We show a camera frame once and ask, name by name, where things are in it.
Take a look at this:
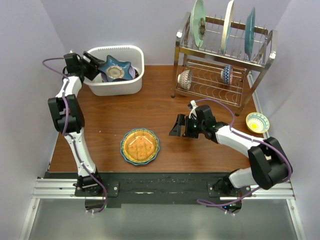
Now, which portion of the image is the blue zigzag bowl in rack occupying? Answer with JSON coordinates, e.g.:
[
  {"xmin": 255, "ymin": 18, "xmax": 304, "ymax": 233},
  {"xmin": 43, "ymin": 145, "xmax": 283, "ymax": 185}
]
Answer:
[{"xmin": 220, "ymin": 65, "xmax": 233, "ymax": 85}]

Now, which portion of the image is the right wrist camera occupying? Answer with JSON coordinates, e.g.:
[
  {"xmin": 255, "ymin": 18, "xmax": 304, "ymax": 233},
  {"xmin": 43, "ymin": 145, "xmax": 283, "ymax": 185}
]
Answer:
[{"xmin": 188, "ymin": 100, "xmax": 198, "ymax": 120}]

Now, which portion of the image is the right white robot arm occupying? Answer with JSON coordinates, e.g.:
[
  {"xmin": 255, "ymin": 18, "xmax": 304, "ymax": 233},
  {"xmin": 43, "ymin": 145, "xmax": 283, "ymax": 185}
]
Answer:
[{"xmin": 169, "ymin": 103, "xmax": 293, "ymax": 197}]

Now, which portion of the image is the cream plate in rack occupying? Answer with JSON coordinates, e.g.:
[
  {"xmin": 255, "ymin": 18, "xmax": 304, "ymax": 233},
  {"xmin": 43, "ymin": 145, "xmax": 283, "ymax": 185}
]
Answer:
[{"xmin": 220, "ymin": 0, "xmax": 234, "ymax": 55}]

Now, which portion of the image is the teal plate in rack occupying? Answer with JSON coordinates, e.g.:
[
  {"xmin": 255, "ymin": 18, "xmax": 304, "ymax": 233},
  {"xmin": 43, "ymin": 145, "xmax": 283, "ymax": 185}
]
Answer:
[{"xmin": 244, "ymin": 7, "xmax": 256, "ymax": 60}]

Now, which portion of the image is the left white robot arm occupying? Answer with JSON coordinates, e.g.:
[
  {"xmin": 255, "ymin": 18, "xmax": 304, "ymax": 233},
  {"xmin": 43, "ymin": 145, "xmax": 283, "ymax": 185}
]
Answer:
[{"xmin": 47, "ymin": 51, "xmax": 104, "ymax": 196}]

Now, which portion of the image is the aluminium rail frame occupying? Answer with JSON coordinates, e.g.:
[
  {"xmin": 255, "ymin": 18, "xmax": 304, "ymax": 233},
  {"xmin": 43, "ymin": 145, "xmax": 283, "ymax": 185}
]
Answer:
[{"xmin": 19, "ymin": 178, "xmax": 104, "ymax": 240}]

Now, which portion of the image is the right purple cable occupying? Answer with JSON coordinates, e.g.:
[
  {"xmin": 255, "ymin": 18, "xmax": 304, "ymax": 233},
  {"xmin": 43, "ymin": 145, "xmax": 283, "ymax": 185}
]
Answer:
[{"xmin": 196, "ymin": 98, "xmax": 293, "ymax": 210}]

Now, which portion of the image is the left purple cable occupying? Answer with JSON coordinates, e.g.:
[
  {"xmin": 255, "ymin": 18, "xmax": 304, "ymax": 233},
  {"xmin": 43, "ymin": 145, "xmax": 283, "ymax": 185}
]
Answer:
[{"xmin": 41, "ymin": 57, "xmax": 108, "ymax": 214}]

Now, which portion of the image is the mint floral plate in rack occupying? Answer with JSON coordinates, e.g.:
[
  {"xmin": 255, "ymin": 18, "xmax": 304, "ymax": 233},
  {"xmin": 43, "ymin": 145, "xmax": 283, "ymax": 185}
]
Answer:
[{"xmin": 189, "ymin": 0, "xmax": 206, "ymax": 48}]

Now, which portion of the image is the steel two-tier dish rack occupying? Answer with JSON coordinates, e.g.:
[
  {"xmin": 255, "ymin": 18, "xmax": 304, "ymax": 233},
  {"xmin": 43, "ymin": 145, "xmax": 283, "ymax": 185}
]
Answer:
[{"xmin": 170, "ymin": 12, "xmax": 278, "ymax": 116}]

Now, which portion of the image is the amber glass plate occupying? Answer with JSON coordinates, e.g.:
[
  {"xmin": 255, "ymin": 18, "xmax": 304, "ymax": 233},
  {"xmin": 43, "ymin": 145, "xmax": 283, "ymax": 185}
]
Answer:
[{"xmin": 124, "ymin": 129, "xmax": 159, "ymax": 162}]

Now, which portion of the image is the brown patterned bowl in rack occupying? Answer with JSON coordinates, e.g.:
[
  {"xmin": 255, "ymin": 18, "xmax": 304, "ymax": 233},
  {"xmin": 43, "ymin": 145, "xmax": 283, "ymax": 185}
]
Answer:
[{"xmin": 177, "ymin": 70, "xmax": 193, "ymax": 91}]

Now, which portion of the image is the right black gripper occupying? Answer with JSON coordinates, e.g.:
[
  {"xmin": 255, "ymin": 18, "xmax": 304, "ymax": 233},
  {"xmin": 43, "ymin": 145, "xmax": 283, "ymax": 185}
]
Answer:
[{"xmin": 169, "ymin": 114, "xmax": 205, "ymax": 139}]

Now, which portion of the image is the white plastic bin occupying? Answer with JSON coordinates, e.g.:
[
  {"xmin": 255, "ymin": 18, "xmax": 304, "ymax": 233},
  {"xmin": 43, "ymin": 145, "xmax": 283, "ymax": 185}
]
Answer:
[{"xmin": 84, "ymin": 45, "xmax": 145, "ymax": 96}]

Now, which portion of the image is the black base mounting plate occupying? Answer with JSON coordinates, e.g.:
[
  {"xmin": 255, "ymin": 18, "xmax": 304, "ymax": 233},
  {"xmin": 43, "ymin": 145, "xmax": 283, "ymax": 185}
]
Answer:
[{"xmin": 43, "ymin": 171, "xmax": 261, "ymax": 213}]

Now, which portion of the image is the teal star-shaped plate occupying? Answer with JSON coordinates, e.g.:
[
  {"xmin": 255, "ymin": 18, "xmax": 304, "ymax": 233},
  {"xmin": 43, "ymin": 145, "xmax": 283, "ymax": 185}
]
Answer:
[{"xmin": 101, "ymin": 55, "xmax": 132, "ymax": 83}]

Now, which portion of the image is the lilac plastic plate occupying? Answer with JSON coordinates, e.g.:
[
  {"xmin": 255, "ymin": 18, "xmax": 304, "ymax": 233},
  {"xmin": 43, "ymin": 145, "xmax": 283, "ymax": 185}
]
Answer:
[{"xmin": 123, "ymin": 65, "xmax": 136, "ymax": 81}]

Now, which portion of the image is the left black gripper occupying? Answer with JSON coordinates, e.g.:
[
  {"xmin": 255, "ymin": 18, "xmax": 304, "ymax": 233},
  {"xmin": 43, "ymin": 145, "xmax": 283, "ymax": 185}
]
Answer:
[{"xmin": 78, "ymin": 51, "xmax": 105, "ymax": 81}]

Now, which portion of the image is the black rimmed checkered plate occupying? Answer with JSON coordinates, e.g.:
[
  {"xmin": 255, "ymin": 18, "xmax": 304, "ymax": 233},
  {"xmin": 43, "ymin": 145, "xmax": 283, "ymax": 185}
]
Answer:
[{"xmin": 134, "ymin": 68, "xmax": 139, "ymax": 78}]

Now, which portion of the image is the blue yellow patterned bowl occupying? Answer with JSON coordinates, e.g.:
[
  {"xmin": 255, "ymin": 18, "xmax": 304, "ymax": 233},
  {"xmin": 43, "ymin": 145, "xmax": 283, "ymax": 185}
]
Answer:
[{"xmin": 245, "ymin": 112, "xmax": 270, "ymax": 134}]

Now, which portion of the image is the purple cable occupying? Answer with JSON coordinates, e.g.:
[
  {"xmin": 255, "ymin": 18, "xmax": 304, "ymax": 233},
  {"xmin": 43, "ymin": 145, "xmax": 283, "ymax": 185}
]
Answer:
[
  {"xmin": 196, "ymin": 98, "xmax": 293, "ymax": 210},
  {"xmin": 41, "ymin": 57, "xmax": 108, "ymax": 214}
]

